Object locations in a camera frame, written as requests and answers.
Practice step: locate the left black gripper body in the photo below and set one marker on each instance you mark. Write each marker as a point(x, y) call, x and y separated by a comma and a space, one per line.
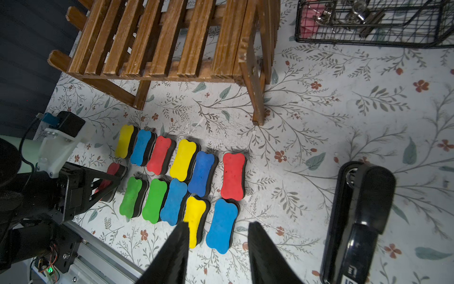
point(30, 195)

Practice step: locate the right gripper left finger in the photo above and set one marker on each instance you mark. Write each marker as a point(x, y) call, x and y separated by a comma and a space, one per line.
point(171, 263)

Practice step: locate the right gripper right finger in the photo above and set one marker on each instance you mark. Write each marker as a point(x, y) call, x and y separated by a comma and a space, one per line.
point(267, 265)

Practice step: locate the blue eraser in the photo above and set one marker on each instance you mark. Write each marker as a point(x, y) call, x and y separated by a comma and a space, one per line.
point(200, 183)
point(143, 148)
point(175, 203)
point(220, 233)

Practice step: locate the green eraser bottom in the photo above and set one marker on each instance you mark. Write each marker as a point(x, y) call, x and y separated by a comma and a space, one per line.
point(132, 203)
point(156, 198)

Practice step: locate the yellow eraser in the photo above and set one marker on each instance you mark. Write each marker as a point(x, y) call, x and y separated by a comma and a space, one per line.
point(182, 165)
point(127, 138)
point(195, 215)

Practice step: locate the red eraser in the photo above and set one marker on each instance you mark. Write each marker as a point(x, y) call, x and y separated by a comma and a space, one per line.
point(233, 177)
point(161, 155)
point(113, 169)

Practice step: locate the blue eraser top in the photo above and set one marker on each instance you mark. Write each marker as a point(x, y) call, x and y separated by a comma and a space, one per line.
point(143, 148)
point(200, 183)

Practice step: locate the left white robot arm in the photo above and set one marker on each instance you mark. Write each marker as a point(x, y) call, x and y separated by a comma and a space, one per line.
point(33, 237)

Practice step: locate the wooden two-tier shelf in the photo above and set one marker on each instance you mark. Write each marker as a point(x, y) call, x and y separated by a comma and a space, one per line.
point(125, 45)

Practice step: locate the pink grid notebook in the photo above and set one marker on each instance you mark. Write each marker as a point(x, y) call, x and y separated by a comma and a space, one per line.
point(308, 25)

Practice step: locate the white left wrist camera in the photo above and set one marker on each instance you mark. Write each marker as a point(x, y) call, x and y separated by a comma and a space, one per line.
point(66, 130)

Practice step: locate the black wire desk organizer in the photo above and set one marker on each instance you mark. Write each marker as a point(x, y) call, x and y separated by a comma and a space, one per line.
point(410, 24)

